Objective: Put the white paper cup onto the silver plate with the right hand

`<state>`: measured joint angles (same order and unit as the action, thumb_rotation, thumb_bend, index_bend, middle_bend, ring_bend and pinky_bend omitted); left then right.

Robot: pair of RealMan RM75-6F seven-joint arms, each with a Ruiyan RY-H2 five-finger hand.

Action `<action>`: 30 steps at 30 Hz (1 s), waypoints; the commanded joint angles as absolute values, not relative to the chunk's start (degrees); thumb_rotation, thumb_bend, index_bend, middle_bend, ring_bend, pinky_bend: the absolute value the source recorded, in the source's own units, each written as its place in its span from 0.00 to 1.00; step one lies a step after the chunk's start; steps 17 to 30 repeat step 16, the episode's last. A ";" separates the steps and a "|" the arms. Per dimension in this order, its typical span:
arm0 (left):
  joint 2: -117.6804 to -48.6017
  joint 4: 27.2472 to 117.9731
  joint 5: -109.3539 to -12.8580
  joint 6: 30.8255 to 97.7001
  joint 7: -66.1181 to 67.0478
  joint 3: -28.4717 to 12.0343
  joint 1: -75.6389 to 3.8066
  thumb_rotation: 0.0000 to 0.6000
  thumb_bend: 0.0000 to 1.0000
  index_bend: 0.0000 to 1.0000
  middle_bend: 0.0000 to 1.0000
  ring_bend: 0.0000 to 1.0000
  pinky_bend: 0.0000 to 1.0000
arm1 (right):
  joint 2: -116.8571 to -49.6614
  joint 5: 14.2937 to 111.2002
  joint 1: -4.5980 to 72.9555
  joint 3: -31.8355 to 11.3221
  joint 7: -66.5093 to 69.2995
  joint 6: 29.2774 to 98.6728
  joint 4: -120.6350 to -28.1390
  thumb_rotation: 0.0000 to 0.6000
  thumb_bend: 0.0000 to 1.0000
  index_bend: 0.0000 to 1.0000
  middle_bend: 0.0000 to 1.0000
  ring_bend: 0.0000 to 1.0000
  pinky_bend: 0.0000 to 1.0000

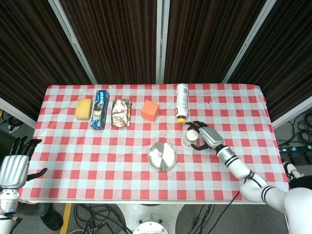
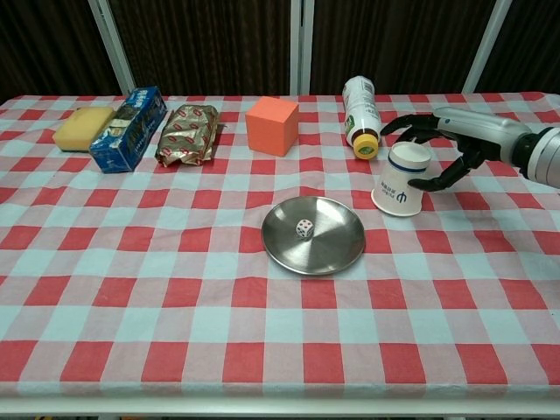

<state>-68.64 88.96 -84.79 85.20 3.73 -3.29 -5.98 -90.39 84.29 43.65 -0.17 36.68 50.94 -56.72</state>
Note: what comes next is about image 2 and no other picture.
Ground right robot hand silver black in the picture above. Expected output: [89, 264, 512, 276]
[379, 106, 533, 193]

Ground white paper cup blue print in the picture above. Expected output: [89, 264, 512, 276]
[370, 142, 432, 219]

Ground orange foam cube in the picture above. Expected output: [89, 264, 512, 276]
[244, 96, 300, 158]

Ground blue cookie box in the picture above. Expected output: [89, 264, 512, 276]
[88, 86, 168, 175]

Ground dark brown partition panel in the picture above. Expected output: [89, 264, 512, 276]
[309, 0, 499, 95]
[475, 0, 560, 94]
[108, 0, 292, 96]
[0, 0, 123, 98]

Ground white bottle yellow cap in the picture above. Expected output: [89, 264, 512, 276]
[341, 76, 382, 161]

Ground round stainless steel plate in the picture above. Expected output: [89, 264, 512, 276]
[261, 195, 367, 277]

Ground gold foil snack bag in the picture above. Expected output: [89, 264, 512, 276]
[155, 103, 220, 168]

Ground red white checkered tablecloth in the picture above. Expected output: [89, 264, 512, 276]
[0, 91, 560, 402]

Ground yellow sponge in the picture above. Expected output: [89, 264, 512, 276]
[52, 106, 117, 154]

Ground white partition frame post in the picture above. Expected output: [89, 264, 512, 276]
[462, 0, 513, 94]
[288, 0, 315, 95]
[87, 0, 137, 96]

